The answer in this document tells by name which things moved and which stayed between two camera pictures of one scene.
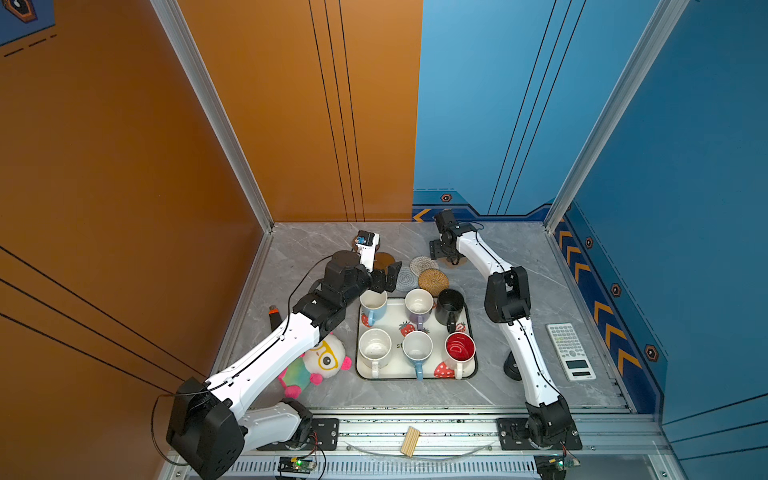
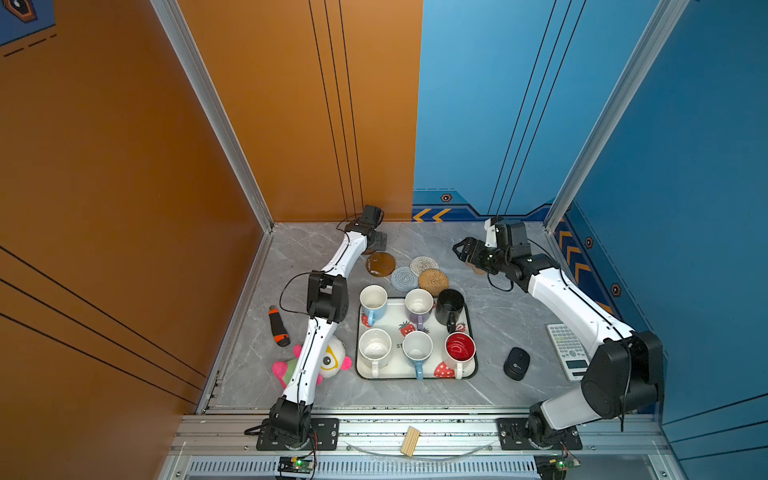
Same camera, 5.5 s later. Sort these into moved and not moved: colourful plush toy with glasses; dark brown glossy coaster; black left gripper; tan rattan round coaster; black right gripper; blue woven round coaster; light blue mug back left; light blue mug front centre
Moved: black left gripper; black right gripper
Not moved: tan rattan round coaster; light blue mug front centre; blue woven round coaster; dark brown glossy coaster; light blue mug back left; colourful plush toy with glasses
